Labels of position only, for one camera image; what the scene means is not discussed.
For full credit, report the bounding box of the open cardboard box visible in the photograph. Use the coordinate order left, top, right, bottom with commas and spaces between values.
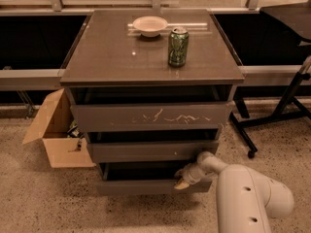
22, 89, 95, 168

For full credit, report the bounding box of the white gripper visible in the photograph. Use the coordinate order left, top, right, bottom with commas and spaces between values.
174, 162, 210, 190

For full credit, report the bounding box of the grey top drawer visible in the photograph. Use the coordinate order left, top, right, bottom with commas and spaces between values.
71, 102, 232, 132

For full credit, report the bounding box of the white bowl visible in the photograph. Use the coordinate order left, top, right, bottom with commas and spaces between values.
133, 17, 168, 38

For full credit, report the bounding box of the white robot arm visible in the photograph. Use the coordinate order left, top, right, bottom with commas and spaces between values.
174, 151, 294, 233

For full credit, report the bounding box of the grey middle drawer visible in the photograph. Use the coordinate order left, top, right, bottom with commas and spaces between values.
87, 140, 219, 163

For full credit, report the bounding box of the grey drawer cabinet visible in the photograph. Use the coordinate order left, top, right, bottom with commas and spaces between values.
59, 9, 246, 192

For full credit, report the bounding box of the green soda can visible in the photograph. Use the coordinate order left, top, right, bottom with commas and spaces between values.
168, 26, 189, 67

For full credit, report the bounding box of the grey drawer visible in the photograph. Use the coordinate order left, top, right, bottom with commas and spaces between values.
87, 140, 219, 163
71, 102, 232, 132
98, 160, 212, 196

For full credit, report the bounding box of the grey bottom drawer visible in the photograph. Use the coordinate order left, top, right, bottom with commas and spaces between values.
98, 160, 212, 196

